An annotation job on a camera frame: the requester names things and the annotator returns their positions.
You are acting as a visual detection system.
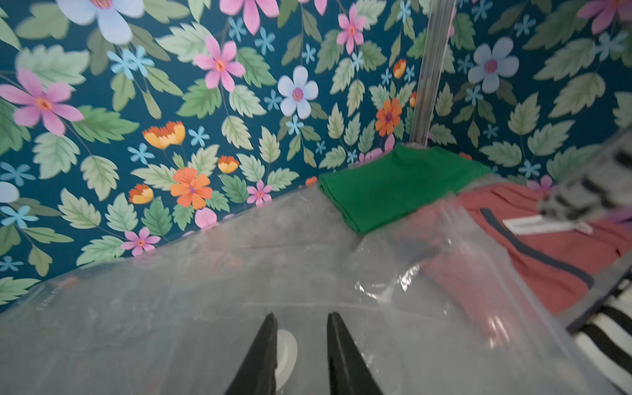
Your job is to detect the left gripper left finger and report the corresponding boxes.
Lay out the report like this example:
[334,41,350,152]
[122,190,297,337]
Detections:
[225,313,278,395]

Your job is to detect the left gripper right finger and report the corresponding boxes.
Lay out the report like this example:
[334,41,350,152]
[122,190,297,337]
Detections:
[327,312,383,395]

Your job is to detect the white bag valve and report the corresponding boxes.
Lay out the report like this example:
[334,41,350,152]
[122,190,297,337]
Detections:
[275,329,298,393]

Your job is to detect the clear plastic vacuum bag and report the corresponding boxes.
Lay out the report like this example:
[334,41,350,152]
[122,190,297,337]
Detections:
[1,189,615,394]

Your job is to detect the green tank top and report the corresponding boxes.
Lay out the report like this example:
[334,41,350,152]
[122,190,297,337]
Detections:
[319,145,492,235]

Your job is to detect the red tank top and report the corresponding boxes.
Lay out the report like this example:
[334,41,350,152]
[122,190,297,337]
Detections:
[412,183,631,334]

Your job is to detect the striped shirt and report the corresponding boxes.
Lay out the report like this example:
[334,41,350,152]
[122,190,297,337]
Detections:
[538,127,631,222]
[569,273,631,394]

